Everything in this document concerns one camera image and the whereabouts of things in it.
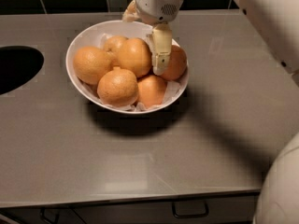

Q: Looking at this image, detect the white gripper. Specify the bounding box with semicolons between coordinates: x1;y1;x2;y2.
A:
122;0;183;76

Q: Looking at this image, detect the back small orange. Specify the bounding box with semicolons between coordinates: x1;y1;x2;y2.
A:
103;35;127;66

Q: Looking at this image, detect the white ceramic bowl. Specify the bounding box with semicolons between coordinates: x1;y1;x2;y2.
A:
64;20;191;115

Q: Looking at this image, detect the dark sink basin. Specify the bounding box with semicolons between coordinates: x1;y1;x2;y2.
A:
0;46;44;94

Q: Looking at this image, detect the black drawer handle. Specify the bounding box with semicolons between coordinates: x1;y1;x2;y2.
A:
171;201;209;219

